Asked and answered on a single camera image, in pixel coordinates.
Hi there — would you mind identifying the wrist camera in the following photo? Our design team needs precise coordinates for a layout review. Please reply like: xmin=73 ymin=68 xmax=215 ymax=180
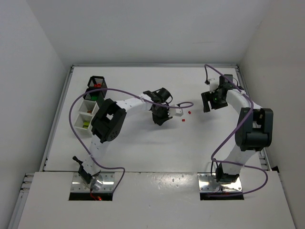
xmin=168 ymin=104 xmax=183 ymax=117
xmin=205 ymin=78 xmax=219 ymax=93

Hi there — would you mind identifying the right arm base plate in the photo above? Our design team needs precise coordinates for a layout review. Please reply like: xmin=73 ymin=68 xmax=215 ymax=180
xmin=197 ymin=173 xmax=243 ymax=194

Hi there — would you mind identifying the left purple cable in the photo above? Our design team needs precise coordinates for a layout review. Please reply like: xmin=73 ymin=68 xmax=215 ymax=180
xmin=69 ymin=88 xmax=194 ymax=191

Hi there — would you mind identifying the white slotted container near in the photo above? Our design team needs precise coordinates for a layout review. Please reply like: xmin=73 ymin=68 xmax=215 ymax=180
xmin=73 ymin=113 xmax=93 ymax=137

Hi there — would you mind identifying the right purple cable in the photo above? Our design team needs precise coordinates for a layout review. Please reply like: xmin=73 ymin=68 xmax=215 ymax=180
xmin=204 ymin=63 xmax=269 ymax=198

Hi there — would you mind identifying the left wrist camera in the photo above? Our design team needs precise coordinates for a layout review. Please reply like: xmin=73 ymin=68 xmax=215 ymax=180
xmin=168 ymin=104 xmax=183 ymax=117

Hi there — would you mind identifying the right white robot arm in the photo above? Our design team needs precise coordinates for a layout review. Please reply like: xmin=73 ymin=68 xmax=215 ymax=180
xmin=201 ymin=74 xmax=274 ymax=183

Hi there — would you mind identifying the lime lego in bin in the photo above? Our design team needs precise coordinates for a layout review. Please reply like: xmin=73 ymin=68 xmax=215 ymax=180
xmin=82 ymin=122 xmax=90 ymax=128

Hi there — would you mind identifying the white slotted container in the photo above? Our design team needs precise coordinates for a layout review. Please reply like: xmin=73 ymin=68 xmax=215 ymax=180
xmin=78 ymin=100 xmax=99 ymax=115
xmin=73 ymin=113 xmax=93 ymax=137

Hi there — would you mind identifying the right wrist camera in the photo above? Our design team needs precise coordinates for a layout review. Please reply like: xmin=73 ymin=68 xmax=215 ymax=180
xmin=205 ymin=78 xmax=219 ymax=93

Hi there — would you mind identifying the black slotted container far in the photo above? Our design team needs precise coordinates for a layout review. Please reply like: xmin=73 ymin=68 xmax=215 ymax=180
xmin=87 ymin=76 xmax=107 ymax=89

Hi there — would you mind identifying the white slotted container far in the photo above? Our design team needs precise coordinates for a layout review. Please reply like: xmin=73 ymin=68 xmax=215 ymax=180
xmin=78 ymin=100 xmax=99 ymax=115

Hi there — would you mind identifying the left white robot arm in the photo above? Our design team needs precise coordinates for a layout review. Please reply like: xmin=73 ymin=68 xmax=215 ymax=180
xmin=69 ymin=88 xmax=176 ymax=184

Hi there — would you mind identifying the purple cable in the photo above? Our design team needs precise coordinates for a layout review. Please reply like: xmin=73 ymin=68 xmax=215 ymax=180
xmin=69 ymin=88 xmax=194 ymax=191
xmin=204 ymin=63 xmax=269 ymax=198

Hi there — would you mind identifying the red round flower lego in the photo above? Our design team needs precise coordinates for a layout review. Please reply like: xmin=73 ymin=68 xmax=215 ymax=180
xmin=94 ymin=83 xmax=102 ymax=88

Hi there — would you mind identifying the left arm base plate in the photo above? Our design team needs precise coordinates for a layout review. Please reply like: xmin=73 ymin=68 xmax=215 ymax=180
xmin=71 ymin=172 xmax=115 ymax=193

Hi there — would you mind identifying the white front cover panel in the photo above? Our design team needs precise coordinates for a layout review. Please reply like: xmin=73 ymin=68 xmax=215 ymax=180
xmin=19 ymin=172 xmax=295 ymax=229

